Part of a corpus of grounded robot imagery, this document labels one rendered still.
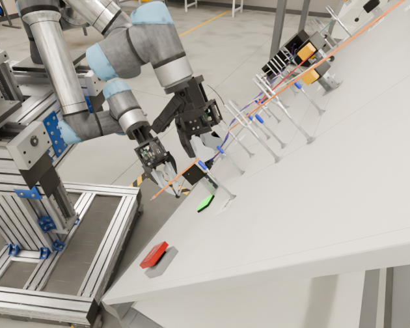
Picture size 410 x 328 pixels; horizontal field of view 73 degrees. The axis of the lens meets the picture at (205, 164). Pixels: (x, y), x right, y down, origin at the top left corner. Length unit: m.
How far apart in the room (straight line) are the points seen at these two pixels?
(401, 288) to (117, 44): 0.77
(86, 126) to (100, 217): 1.07
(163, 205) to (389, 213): 1.96
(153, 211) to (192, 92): 1.59
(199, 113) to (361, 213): 0.40
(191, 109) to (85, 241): 1.32
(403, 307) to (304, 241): 0.49
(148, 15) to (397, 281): 0.75
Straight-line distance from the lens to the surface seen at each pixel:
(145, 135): 0.77
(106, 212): 1.90
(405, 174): 0.28
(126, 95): 0.82
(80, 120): 0.89
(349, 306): 0.93
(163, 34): 0.59
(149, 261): 0.53
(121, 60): 0.62
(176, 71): 0.59
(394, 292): 0.76
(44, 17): 0.92
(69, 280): 1.69
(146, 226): 2.03
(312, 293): 0.91
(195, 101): 0.60
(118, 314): 0.83
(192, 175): 0.68
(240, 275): 0.32
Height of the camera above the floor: 1.58
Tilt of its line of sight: 40 degrees down
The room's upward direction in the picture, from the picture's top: straight up
